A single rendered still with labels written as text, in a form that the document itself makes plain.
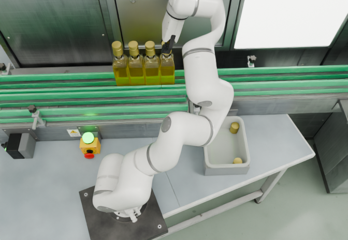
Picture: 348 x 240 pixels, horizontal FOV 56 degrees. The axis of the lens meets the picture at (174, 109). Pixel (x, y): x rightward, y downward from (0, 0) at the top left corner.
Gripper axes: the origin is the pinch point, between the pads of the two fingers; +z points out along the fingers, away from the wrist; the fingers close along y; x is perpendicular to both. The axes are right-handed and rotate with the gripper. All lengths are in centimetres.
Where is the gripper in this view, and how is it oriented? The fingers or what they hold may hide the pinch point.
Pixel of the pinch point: (166, 44)
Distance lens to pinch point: 116.7
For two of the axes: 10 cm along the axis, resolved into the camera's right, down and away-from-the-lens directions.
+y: 0.3, 8.4, -5.4
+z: -2.6, 5.3, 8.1
